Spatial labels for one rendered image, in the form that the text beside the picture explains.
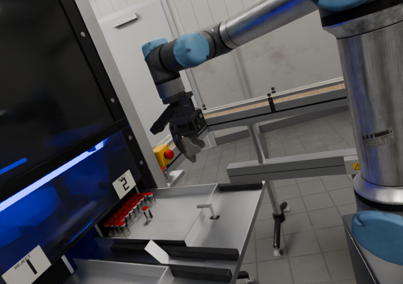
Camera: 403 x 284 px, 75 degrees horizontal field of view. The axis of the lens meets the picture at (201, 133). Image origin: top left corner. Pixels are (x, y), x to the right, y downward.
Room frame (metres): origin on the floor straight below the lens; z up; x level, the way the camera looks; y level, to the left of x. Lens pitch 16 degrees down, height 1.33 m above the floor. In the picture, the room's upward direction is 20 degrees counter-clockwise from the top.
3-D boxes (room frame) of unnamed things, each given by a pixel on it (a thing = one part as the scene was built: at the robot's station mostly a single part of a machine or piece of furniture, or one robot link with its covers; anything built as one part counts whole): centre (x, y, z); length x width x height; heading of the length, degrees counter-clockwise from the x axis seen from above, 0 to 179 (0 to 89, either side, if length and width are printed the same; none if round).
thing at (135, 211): (0.82, 0.31, 0.90); 0.18 x 0.02 x 0.05; 150
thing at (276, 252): (1.57, -0.31, 0.07); 0.50 x 0.08 x 0.14; 150
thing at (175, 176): (1.08, 0.22, 0.87); 0.14 x 0.13 x 0.02; 60
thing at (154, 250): (0.54, 0.16, 0.91); 0.14 x 0.03 x 0.06; 61
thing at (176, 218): (0.77, 0.22, 0.90); 0.34 x 0.26 x 0.04; 60
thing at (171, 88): (0.75, 0.04, 1.26); 0.08 x 0.08 x 0.05
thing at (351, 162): (1.25, -0.74, 0.50); 0.12 x 0.05 x 0.09; 60
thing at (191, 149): (0.74, 0.04, 1.08); 0.06 x 0.03 x 0.09; 60
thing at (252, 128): (1.57, -0.31, 0.46); 0.09 x 0.09 x 0.77; 60
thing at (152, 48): (0.75, 0.04, 1.34); 0.09 x 0.08 x 0.11; 40
